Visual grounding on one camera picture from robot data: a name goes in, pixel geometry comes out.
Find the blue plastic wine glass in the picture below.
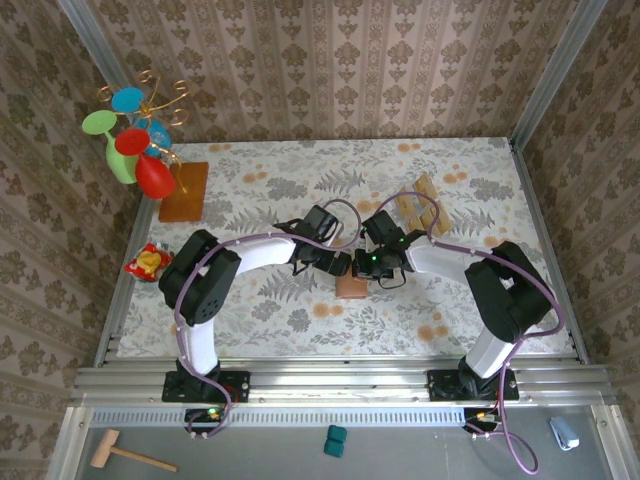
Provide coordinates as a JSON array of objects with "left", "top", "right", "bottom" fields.
[{"left": 110, "top": 87, "right": 173, "bottom": 157}]

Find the teal rubber block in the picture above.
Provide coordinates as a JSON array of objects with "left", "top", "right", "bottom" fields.
[{"left": 323, "top": 424, "right": 348, "bottom": 457}]

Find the white blue stapler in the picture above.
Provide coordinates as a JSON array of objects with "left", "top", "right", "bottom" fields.
[{"left": 549, "top": 417, "right": 580, "bottom": 451}]

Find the aluminium corner post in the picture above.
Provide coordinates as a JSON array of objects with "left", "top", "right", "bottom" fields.
[
  {"left": 509, "top": 0, "right": 609, "bottom": 149},
  {"left": 55, "top": 0, "right": 132, "bottom": 94}
]

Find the grey slotted cable duct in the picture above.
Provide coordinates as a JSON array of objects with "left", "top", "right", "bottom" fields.
[{"left": 89, "top": 405, "right": 471, "bottom": 429}]

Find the grey metal platform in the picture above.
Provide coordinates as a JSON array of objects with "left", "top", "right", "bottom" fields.
[{"left": 47, "top": 404, "right": 631, "bottom": 480}]

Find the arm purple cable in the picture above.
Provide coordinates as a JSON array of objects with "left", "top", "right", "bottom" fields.
[
  {"left": 172, "top": 198, "right": 362, "bottom": 442},
  {"left": 357, "top": 187, "right": 566, "bottom": 474}
]

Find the red plastic wine glass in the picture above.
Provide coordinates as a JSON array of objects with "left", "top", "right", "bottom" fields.
[{"left": 114, "top": 127, "right": 177, "bottom": 200}]

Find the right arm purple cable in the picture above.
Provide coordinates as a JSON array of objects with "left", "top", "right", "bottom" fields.
[{"left": 357, "top": 187, "right": 566, "bottom": 474}]

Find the green plastic wine glass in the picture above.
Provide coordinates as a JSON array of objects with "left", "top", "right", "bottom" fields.
[{"left": 81, "top": 109, "right": 140, "bottom": 185}]

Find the aluminium side rail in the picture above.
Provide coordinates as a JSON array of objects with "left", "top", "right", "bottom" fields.
[{"left": 508, "top": 138, "right": 590, "bottom": 365}]

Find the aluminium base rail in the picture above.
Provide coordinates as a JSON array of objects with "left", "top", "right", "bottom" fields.
[{"left": 69, "top": 363, "right": 621, "bottom": 407}]

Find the small black controller board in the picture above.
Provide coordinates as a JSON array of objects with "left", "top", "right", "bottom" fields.
[
  {"left": 184, "top": 407, "right": 225, "bottom": 435},
  {"left": 462, "top": 407, "right": 502, "bottom": 435}
]

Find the floral patterned tablecloth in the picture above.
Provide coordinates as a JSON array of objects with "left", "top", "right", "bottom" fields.
[{"left": 117, "top": 137, "right": 574, "bottom": 359}]

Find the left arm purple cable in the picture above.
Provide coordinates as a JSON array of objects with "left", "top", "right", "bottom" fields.
[{"left": 172, "top": 198, "right": 362, "bottom": 442}]

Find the wooden mallet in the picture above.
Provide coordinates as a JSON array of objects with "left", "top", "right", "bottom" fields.
[{"left": 89, "top": 428, "right": 179, "bottom": 474}]

